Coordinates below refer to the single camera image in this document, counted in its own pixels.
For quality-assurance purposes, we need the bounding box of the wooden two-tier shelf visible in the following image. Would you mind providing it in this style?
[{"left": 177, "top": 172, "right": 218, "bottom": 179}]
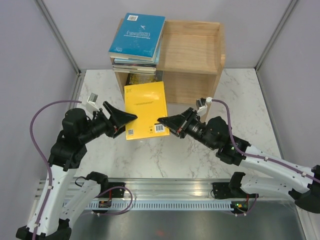
[{"left": 114, "top": 20, "right": 226, "bottom": 107}]

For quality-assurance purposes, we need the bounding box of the dark purple planets book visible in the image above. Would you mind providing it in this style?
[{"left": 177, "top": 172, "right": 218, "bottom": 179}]
[{"left": 112, "top": 63, "right": 156, "bottom": 71}]

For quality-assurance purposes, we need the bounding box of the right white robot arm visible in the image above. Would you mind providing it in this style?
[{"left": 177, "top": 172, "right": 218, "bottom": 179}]
[{"left": 158, "top": 108, "right": 320, "bottom": 214}]

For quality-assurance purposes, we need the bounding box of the aluminium front rail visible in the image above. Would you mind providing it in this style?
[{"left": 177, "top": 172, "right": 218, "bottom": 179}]
[{"left": 34, "top": 177, "right": 308, "bottom": 201}]

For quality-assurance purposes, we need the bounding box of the light blue thin book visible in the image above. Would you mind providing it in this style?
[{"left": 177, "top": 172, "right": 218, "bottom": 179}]
[{"left": 111, "top": 42, "right": 162, "bottom": 65}]

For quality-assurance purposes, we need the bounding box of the blue Jules Verne book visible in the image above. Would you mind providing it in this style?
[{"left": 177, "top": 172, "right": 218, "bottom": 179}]
[{"left": 108, "top": 12, "right": 166, "bottom": 62}]

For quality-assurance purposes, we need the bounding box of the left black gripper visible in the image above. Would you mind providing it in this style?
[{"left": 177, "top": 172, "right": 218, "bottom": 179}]
[{"left": 79, "top": 100, "right": 138, "bottom": 143}]

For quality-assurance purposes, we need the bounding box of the green forest cover book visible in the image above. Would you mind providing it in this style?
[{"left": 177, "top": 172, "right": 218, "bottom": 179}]
[{"left": 126, "top": 71, "right": 163, "bottom": 85}]

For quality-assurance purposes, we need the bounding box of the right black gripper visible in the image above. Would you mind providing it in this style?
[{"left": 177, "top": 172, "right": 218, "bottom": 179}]
[{"left": 158, "top": 106, "right": 216, "bottom": 150}]

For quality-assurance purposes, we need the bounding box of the navy blue hardcover book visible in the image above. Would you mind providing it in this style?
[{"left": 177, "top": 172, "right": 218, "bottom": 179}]
[{"left": 113, "top": 68, "right": 156, "bottom": 75}]

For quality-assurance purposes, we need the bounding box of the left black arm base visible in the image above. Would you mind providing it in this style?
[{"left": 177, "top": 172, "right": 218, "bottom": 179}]
[{"left": 99, "top": 182, "right": 126, "bottom": 200}]

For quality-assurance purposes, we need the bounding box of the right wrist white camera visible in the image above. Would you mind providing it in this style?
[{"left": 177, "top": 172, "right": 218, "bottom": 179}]
[{"left": 196, "top": 97, "right": 213, "bottom": 117}]

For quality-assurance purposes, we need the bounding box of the slotted grey cable duct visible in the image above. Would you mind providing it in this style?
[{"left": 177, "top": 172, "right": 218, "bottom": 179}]
[{"left": 85, "top": 199, "right": 248, "bottom": 211}]

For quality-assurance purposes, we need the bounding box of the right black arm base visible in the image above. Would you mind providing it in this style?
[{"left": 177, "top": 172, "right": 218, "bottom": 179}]
[{"left": 211, "top": 182, "right": 256, "bottom": 200}]

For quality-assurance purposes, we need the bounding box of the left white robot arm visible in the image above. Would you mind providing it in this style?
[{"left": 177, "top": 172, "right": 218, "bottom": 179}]
[{"left": 16, "top": 101, "right": 138, "bottom": 240}]

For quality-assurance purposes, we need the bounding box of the yellow paperback book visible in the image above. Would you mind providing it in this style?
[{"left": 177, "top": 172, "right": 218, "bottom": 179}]
[{"left": 124, "top": 81, "right": 170, "bottom": 141}]

